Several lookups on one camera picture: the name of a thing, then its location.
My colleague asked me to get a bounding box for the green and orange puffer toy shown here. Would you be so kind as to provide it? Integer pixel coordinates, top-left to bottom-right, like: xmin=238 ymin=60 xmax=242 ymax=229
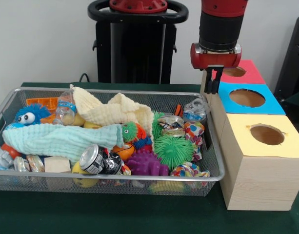
xmin=120 ymin=119 xmax=152 ymax=148

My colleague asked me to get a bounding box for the cream cloth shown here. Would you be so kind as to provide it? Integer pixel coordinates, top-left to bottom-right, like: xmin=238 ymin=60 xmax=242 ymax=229
xmin=70 ymin=84 xmax=155 ymax=144

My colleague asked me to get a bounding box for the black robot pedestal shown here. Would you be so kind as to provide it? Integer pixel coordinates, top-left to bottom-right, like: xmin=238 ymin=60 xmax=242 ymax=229
xmin=87 ymin=0 xmax=189 ymax=85

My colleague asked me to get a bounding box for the clear mesh bin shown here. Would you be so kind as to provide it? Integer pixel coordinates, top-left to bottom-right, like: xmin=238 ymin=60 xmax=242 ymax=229
xmin=0 ymin=87 xmax=226 ymax=197

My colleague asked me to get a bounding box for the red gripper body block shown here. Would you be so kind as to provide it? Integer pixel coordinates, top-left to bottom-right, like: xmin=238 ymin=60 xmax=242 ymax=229
xmin=190 ymin=42 xmax=242 ymax=72

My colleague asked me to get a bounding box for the crushed black can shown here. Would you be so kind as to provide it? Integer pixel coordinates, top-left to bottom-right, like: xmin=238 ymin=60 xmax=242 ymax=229
xmin=80 ymin=143 xmax=123 ymax=175

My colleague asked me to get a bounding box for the mint green cloth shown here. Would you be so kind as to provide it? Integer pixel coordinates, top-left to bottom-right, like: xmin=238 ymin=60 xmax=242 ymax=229
xmin=2 ymin=121 xmax=124 ymax=158

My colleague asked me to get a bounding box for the purple spiky rubber ball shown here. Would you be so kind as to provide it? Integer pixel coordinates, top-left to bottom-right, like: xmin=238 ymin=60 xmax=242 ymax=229
xmin=124 ymin=149 xmax=169 ymax=176

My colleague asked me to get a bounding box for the clear plastic bottle blue label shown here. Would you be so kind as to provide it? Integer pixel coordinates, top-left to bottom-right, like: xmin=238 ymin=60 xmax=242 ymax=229
xmin=53 ymin=90 xmax=77 ymax=126

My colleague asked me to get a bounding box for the clear plastic packet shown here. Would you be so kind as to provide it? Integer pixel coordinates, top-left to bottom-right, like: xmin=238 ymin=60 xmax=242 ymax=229
xmin=182 ymin=98 xmax=209 ymax=122

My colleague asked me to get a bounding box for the green spiky rubber ball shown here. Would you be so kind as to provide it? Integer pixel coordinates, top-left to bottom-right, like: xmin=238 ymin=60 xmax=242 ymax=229
xmin=154 ymin=135 xmax=198 ymax=170

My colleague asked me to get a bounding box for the wooden box with three holes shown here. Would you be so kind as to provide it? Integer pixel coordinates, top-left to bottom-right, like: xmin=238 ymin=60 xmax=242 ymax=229
xmin=199 ymin=58 xmax=299 ymax=212

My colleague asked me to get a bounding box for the black standing panel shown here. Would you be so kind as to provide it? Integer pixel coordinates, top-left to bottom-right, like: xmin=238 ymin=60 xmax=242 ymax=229
xmin=273 ymin=16 xmax=299 ymax=103

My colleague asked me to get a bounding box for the blue fuzzy toy with eyes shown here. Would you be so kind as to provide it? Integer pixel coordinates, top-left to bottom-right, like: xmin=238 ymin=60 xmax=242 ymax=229
xmin=14 ymin=104 xmax=51 ymax=125

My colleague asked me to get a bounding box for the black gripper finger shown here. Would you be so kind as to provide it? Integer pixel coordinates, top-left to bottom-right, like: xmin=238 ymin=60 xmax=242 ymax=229
xmin=204 ymin=70 xmax=213 ymax=95
xmin=212 ymin=70 xmax=223 ymax=95

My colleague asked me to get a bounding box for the orange plastic tray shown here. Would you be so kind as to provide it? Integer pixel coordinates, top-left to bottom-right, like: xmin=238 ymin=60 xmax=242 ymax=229
xmin=26 ymin=97 xmax=59 ymax=122

